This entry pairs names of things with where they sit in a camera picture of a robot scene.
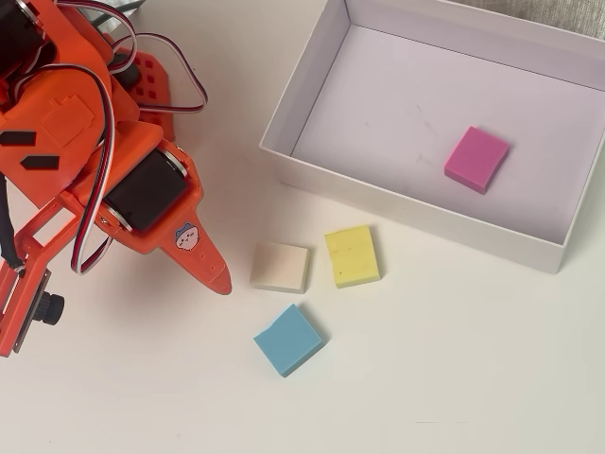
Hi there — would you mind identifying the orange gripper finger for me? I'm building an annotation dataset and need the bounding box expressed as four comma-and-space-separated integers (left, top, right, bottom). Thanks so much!
158, 215, 233, 296

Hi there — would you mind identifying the orange gripper body black servo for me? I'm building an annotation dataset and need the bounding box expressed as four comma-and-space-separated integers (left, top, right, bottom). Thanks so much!
65, 120, 205, 256

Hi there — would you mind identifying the pink foam cuboid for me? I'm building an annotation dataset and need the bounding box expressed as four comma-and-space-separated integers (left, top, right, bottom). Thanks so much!
443, 125, 510, 196

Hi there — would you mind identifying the cream white foam cuboid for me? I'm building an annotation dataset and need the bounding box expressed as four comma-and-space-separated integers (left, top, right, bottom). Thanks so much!
249, 241, 311, 295

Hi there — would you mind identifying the blue foam cuboid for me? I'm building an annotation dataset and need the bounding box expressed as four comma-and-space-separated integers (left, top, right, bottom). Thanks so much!
252, 303, 327, 378

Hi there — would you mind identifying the yellow foam cuboid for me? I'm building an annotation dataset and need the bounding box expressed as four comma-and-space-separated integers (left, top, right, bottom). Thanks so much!
323, 225, 384, 289

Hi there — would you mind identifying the white cardboard bin box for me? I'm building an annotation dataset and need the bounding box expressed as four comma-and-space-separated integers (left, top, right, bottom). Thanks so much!
258, 0, 605, 275

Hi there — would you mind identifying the white red black servo wire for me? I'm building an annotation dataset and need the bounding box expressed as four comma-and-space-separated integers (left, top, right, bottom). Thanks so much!
9, 63, 117, 276
54, 0, 138, 77
108, 30, 210, 115

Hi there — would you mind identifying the orange robot base plate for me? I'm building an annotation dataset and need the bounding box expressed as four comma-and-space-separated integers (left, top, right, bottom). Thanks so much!
112, 46, 179, 142

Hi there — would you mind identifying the black camera cable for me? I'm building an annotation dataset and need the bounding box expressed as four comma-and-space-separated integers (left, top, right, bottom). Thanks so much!
0, 172, 27, 276

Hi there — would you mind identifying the wrist camera on orange bracket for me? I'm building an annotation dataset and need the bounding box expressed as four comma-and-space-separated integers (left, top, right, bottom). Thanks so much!
0, 188, 82, 358

